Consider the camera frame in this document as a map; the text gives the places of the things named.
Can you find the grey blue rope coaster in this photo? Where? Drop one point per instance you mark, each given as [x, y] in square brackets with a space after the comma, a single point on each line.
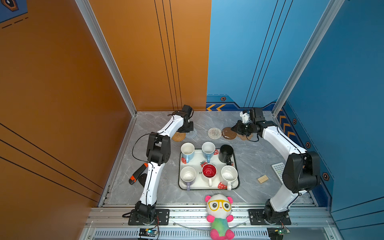
[192, 134]

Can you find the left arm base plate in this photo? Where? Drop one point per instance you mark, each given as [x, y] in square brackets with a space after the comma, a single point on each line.
[159, 216]

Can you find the plush panda toy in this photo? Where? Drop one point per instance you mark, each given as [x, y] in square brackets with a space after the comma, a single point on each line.
[219, 209]

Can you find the blue mug back left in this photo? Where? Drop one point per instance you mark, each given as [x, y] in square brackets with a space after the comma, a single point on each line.
[187, 152]

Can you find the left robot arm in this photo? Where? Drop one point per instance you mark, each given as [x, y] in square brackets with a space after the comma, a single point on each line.
[158, 153]

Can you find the blue mug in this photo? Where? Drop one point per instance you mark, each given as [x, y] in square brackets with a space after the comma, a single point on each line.
[187, 152]
[208, 150]

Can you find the white strawberry serving tray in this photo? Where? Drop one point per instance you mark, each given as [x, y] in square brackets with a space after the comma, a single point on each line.
[198, 174]

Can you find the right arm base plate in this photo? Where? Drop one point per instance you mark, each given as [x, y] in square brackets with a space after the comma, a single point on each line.
[264, 217]

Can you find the red interior mug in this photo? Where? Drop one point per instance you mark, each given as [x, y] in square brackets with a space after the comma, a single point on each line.
[209, 174]

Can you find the cork paw print coaster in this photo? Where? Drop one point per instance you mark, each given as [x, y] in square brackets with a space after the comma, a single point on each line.
[244, 137]

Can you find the white mug front right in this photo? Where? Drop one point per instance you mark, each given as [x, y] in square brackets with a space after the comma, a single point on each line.
[228, 176]

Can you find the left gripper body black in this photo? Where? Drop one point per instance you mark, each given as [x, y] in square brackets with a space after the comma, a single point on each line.
[189, 127]

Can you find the black mug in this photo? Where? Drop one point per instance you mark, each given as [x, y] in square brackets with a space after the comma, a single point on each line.
[225, 154]

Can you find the left green circuit board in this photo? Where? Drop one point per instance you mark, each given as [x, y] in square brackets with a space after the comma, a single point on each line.
[148, 234]

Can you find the multicolour woven coaster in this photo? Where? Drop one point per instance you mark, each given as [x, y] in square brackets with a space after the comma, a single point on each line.
[214, 133]

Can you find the right circuit board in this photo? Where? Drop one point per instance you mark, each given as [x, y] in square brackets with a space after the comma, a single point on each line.
[277, 234]

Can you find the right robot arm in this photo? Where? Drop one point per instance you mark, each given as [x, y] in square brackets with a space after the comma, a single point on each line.
[302, 168]

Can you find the dark brown wooden coaster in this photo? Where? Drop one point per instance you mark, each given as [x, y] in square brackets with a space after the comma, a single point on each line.
[228, 134]

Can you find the white mug purple handle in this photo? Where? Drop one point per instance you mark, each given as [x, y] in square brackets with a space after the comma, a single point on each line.
[188, 176]

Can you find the blue mug back middle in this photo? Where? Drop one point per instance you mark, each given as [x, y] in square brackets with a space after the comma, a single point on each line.
[208, 150]

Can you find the small wooden block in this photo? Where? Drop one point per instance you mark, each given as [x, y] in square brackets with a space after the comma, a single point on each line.
[263, 179]

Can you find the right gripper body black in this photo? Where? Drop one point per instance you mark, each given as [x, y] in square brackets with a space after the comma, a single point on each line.
[244, 128]

